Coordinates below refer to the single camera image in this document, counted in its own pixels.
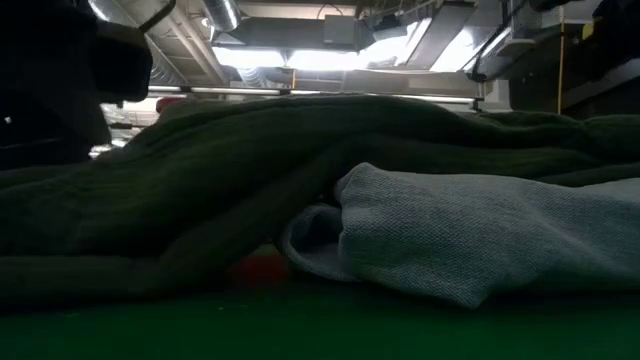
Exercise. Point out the dark green garment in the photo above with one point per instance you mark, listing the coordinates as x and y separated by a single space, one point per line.
200 175

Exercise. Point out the light blue towel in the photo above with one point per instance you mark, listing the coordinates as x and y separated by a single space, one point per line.
475 235

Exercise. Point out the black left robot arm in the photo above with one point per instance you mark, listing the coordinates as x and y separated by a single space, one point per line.
45 100

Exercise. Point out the bright ceiling light panel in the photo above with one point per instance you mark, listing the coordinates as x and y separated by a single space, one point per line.
300 59

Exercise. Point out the grey ceiling box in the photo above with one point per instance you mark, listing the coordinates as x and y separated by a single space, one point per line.
345 32

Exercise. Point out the green table mat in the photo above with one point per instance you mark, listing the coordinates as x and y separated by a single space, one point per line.
300 330

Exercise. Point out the corrugated silver air duct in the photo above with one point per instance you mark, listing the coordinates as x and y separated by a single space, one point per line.
165 70

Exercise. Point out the round silver air duct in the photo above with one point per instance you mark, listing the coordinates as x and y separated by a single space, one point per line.
222 12

